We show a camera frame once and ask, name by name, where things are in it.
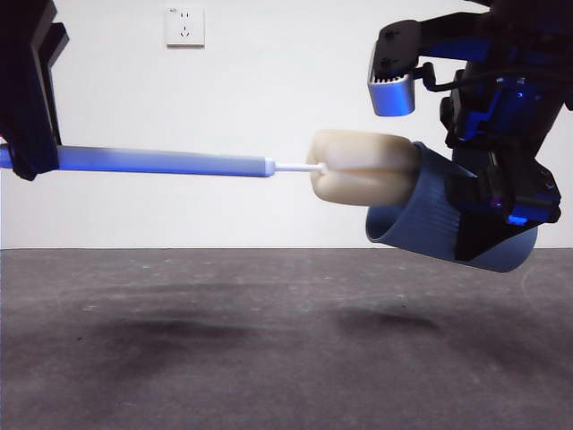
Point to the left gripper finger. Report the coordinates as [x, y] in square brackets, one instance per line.
[31, 125]

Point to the white wall power socket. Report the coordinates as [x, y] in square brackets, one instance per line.
[185, 27]

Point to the blue ribbed plastic cup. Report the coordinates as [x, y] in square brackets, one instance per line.
[425, 215]

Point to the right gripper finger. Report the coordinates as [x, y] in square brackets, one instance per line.
[479, 235]

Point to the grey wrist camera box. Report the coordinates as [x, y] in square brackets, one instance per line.
[394, 96]

